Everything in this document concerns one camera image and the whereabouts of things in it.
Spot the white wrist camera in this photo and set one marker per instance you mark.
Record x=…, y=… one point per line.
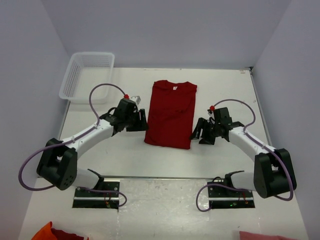
x=211, y=111
x=135, y=99

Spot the orange folded cloth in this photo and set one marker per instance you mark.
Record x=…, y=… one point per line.
x=45, y=233

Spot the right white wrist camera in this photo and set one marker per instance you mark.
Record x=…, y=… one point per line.
x=211, y=111

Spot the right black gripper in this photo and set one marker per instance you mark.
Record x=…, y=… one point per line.
x=202, y=123

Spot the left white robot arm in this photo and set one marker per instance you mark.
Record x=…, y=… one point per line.
x=59, y=161

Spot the red t shirt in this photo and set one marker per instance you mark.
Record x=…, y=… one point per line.
x=171, y=114

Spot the dark red folded cloth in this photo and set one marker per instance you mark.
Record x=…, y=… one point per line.
x=62, y=235

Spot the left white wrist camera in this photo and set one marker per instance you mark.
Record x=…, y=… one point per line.
x=135, y=99

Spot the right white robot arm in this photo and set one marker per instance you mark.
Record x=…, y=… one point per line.
x=273, y=173

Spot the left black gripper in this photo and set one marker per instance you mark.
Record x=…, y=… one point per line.
x=142, y=125

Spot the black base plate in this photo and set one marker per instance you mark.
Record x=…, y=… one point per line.
x=222, y=198
x=84, y=199

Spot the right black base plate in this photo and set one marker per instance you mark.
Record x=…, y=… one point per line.
x=222, y=198

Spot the pink folded cloth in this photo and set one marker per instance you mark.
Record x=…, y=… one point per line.
x=255, y=236

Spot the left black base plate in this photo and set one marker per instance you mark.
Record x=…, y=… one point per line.
x=84, y=199

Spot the white plastic mesh basket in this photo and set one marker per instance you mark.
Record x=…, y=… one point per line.
x=86, y=70

